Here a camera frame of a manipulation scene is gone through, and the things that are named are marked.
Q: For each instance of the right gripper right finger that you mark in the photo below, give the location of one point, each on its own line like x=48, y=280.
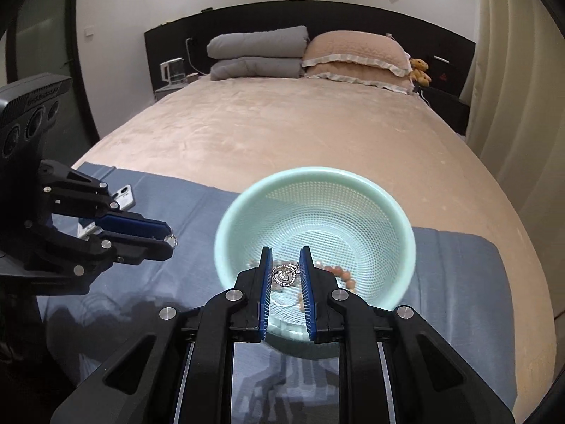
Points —
x=393, y=366

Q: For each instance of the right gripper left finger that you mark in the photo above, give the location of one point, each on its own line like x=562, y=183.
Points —
x=179, y=369

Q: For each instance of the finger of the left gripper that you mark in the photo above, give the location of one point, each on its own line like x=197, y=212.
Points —
x=130, y=223
x=133, y=250

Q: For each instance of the white phone with case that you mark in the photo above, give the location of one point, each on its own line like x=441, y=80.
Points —
x=123, y=199

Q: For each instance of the beige bed blanket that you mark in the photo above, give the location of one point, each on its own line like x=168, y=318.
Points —
x=230, y=134

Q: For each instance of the mint green plastic basket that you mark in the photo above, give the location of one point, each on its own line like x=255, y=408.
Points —
x=345, y=219

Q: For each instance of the white bedside kettle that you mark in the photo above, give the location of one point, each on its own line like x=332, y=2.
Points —
x=173, y=71

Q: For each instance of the grey folded duvet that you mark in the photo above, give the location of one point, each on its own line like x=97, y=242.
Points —
x=270, y=54

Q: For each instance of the lower pink frilled pillow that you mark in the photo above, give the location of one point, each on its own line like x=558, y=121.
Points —
x=360, y=74

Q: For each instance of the pink frilled pillow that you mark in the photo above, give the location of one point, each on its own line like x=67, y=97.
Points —
x=360, y=74
x=379, y=51

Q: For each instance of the cream curtain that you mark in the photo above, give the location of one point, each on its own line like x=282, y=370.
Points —
x=516, y=127

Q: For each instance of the brown teddy bear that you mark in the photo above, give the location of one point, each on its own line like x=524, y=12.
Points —
x=419, y=72

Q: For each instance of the black headboard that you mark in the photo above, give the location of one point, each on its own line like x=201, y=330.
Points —
x=448, y=54

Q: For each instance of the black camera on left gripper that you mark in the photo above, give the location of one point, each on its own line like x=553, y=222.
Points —
x=29, y=109

